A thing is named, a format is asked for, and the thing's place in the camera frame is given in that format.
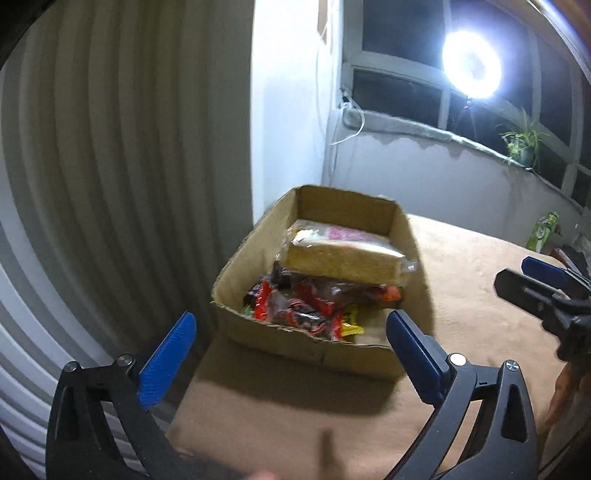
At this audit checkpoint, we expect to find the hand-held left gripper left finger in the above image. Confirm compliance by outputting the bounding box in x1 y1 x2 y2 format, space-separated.
45 311 200 480

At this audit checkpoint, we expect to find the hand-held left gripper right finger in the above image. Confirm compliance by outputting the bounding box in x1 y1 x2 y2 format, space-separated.
385 310 539 480

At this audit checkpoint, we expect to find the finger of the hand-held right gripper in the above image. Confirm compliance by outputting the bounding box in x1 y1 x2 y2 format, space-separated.
493 268 573 326
521 256 591 298

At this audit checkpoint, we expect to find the yellow snack packet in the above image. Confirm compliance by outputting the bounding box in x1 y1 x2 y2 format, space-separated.
338 309 366 339

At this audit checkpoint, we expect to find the brown cardboard box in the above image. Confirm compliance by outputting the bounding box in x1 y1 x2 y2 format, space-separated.
211 185 437 381

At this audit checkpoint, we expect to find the red snack packet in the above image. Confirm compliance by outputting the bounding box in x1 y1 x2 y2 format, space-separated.
250 281 279 322

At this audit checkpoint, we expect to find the clear packet of dark snack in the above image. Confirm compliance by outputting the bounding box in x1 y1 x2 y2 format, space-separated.
272 298 336 341

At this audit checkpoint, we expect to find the sandwich bread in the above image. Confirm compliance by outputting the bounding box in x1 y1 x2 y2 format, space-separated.
281 220 417 285

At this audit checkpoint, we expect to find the dark chocolate bar wrapper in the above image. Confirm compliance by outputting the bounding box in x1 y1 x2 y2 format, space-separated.
270 261 297 288

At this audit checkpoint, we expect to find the person's right hand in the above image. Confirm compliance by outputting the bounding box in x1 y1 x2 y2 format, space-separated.
544 361 583 429

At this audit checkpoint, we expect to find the green printed carton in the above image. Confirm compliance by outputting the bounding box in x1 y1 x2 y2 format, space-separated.
526 211 560 253

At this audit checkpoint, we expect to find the potted spider plant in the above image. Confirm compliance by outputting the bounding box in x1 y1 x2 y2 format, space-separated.
500 108 551 170

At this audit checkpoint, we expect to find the black tripod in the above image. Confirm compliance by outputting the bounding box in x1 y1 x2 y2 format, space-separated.
455 99 477 140

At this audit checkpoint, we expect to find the grey windowsill cover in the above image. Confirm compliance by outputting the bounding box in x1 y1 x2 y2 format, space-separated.
344 108 591 205

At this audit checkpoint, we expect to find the grey ribbed panel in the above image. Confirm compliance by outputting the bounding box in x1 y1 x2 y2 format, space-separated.
0 0 257 480

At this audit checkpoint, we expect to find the window frame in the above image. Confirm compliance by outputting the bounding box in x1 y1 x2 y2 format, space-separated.
342 0 591 209

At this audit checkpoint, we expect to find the ring light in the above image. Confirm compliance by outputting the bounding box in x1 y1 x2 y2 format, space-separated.
441 30 502 100

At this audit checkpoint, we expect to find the white cable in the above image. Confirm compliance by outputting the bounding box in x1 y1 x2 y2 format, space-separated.
316 0 366 147

